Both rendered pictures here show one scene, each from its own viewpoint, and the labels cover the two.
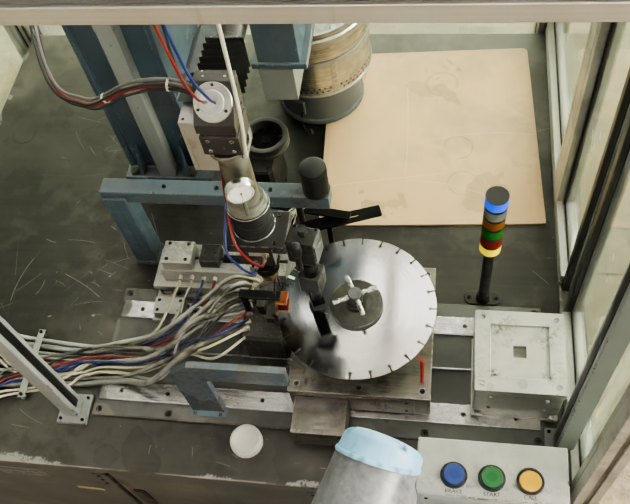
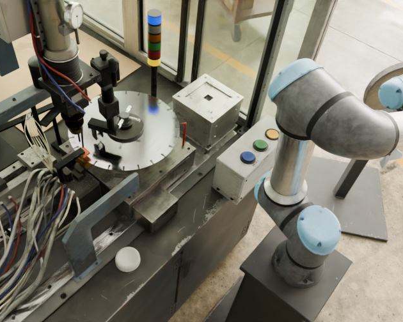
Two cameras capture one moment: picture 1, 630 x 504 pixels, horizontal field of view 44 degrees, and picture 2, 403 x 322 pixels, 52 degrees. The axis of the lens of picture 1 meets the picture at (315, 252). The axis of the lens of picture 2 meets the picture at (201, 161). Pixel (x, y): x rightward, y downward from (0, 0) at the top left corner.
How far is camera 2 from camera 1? 0.91 m
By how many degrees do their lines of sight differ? 42
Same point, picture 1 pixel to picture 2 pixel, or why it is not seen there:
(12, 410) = not seen: outside the picture
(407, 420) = (187, 176)
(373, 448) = (305, 64)
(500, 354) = (203, 104)
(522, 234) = (137, 76)
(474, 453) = (243, 144)
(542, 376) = (227, 98)
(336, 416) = (164, 195)
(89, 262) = not seen: outside the picture
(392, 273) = (123, 103)
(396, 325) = (155, 120)
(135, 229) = not seen: outside the picture
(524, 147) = (95, 45)
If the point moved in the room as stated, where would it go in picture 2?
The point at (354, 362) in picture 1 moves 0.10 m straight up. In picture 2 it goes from (157, 148) to (158, 124)
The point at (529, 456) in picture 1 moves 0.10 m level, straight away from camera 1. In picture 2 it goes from (260, 127) to (244, 108)
